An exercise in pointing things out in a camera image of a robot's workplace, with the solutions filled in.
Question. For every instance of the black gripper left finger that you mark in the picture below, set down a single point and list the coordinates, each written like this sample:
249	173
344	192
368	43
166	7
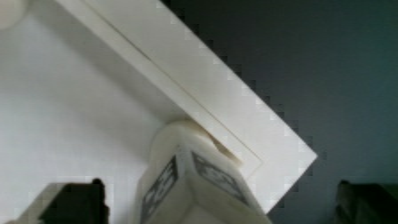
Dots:
77	206

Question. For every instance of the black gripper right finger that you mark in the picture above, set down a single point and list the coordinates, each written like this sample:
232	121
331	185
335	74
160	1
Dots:
367	203

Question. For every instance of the white table leg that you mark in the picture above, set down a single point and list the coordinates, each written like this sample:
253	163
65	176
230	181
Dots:
192	191

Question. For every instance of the white square table top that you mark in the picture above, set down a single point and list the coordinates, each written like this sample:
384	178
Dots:
107	74

